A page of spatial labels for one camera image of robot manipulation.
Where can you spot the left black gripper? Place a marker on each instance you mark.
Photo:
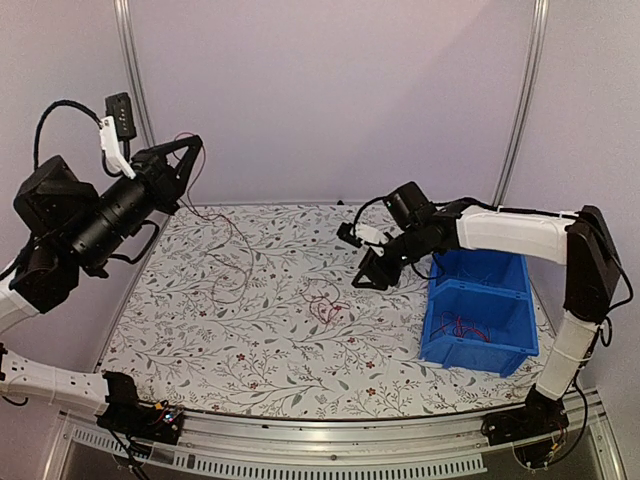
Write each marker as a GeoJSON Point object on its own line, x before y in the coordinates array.
{"type": "Point", "coordinates": [166, 185]}

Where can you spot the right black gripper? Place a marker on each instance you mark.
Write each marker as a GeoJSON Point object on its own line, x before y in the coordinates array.
{"type": "Point", "coordinates": [367, 264]}

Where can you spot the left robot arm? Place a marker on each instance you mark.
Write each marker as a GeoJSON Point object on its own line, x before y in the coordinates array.
{"type": "Point", "coordinates": [75, 230]}

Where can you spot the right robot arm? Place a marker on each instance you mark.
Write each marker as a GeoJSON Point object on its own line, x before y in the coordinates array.
{"type": "Point", "coordinates": [579, 241]}

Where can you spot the blue three-compartment bin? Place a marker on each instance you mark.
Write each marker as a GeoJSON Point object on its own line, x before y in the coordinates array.
{"type": "Point", "coordinates": [480, 313]}

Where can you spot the floral table mat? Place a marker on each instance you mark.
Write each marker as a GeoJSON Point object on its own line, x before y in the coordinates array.
{"type": "Point", "coordinates": [250, 310]}

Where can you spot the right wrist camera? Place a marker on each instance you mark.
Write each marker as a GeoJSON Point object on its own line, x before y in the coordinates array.
{"type": "Point", "coordinates": [359, 235]}

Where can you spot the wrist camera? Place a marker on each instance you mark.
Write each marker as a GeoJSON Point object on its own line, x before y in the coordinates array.
{"type": "Point", "coordinates": [117, 130]}
{"type": "Point", "coordinates": [359, 235]}

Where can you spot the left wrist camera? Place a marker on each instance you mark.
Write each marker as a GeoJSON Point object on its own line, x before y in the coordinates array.
{"type": "Point", "coordinates": [117, 130]}

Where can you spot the left aluminium frame post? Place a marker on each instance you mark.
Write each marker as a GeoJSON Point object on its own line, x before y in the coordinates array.
{"type": "Point", "coordinates": [132, 68]}

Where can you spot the aluminium frame post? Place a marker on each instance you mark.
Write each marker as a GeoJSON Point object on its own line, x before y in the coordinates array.
{"type": "Point", "coordinates": [132, 68]}
{"type": "Point", "coordinates": [532, 65]}

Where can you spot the aluminium front rail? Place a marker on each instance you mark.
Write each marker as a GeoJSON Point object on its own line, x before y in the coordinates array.
{"type": "Point", "coordinates": [438, 447]}

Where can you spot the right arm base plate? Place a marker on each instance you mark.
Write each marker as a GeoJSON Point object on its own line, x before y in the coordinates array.
{"type": "Point", "coordinates": [519, 424]}

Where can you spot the right aluminium frame post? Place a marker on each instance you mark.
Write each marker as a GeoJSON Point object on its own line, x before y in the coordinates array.
{"type": "Point", "coordinates": [532, 65]}

